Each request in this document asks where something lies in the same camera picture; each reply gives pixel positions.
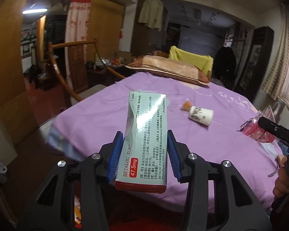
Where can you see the brown patterned pillow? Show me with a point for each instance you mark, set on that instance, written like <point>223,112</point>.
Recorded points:
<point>169,68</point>

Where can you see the striped window curtain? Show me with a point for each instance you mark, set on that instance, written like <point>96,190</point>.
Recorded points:
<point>276,83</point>

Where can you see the fluorescent ceiling light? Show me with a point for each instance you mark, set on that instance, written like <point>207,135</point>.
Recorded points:
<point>34,11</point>

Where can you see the yellow-green cloth on chair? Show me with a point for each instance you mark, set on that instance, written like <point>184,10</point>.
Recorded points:
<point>203,62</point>

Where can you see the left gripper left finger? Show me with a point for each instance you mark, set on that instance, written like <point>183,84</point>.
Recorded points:
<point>53,205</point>

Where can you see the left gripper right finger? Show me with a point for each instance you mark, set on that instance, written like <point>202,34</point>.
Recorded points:
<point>218,197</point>

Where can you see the metal bottle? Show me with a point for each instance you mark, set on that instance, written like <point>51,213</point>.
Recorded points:
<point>278,109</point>

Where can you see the hanging beige jacket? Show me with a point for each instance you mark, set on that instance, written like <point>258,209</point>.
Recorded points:
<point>151,14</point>

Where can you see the person's right hand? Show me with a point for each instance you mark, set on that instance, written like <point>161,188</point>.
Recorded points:
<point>282,182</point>

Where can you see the clear red plastic wrapper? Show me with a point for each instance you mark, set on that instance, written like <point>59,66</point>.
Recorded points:
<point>251,128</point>

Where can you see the clear jelly cup orange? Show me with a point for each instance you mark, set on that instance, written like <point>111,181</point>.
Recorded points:
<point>187,106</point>

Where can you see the purple bed sheet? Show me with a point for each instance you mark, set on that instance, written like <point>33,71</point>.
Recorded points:
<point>82,129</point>

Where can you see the white floral paper cup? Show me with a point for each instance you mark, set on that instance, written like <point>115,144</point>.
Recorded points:
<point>201,115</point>

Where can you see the red white curtain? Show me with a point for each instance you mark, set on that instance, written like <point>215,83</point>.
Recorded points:
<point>77,20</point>

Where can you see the white Betaloc medicine box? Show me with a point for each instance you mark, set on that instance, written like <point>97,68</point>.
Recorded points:
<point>142,165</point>

